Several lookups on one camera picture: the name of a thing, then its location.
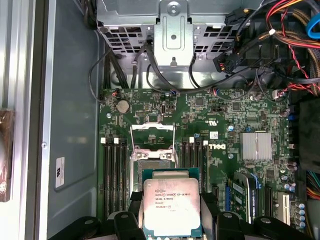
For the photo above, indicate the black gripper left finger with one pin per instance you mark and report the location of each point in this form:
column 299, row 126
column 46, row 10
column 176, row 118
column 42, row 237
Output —
column 125, row 227

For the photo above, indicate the black drive bay box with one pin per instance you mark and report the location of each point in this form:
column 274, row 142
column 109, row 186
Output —
column 310, row 135

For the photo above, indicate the silver chipset heatsink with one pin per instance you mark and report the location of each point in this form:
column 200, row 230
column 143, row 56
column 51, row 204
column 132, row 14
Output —
column 256, row 146

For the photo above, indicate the white label sticker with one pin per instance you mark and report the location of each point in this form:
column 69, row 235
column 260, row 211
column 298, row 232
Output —
column 60, row 172

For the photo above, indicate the black silver PC case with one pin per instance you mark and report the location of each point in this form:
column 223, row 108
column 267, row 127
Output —
column 75, row 100

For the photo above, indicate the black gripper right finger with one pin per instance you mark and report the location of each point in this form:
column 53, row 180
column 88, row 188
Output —
column 225, row 227

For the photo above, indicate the silver coin battery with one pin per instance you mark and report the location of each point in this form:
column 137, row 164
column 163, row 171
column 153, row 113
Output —
column 123, row 106

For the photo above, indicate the green motherboard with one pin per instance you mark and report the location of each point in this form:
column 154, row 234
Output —
column 200, row 120

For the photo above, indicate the CPU socket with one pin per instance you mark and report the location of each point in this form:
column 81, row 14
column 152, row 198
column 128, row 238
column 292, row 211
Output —
column 155, row 163

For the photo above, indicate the metal socket cover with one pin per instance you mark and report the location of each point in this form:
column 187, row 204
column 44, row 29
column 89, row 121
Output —
column 152, row 126

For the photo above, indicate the silver green CPU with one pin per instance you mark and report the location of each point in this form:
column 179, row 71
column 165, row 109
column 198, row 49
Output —
column 170, row 205

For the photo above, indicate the black expansion slot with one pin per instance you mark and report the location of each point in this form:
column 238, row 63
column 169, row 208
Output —
column 215, row 197
column 268, row 203

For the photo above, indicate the white expansion slot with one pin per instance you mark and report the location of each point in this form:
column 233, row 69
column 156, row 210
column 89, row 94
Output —
column 286, row 208

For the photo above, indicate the black graphics card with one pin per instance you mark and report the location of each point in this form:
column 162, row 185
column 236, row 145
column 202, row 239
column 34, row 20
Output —
column 240, row 197

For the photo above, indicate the brown square mounting plate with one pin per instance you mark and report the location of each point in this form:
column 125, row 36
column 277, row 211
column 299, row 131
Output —
column 6, row 155

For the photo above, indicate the black RAM slot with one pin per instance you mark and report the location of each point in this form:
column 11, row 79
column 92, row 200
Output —
column 111, row 175
column 104, row 175
column 117, row 175
column 205, row 170
column 198, row 155
column 124, row 175
column 184, row 155
column 191, row 155

